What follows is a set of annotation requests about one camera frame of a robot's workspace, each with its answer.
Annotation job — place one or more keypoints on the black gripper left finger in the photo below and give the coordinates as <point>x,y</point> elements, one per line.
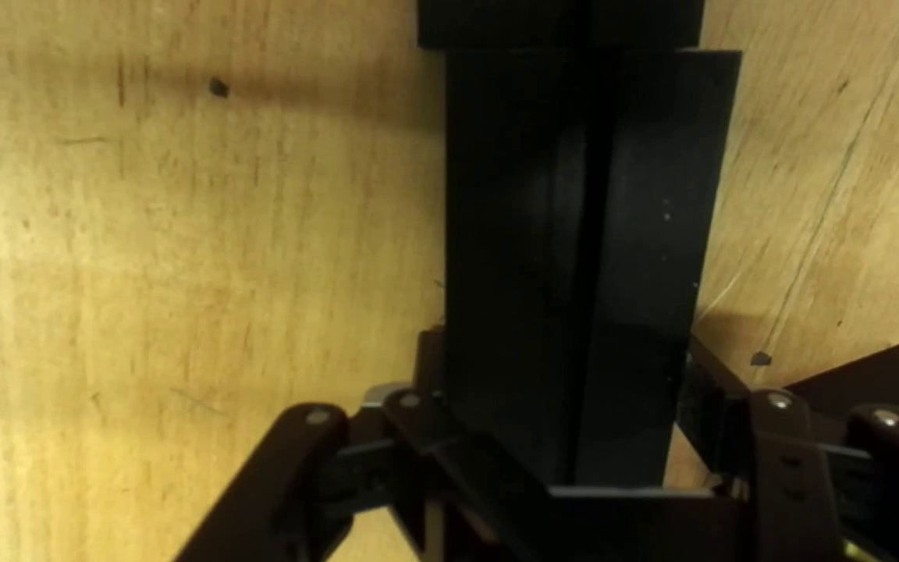
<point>305,488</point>

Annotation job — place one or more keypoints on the black grooved track piece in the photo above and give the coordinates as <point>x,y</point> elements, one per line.
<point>499,20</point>
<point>512,230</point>

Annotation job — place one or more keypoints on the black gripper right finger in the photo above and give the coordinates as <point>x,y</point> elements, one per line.
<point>812,488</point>

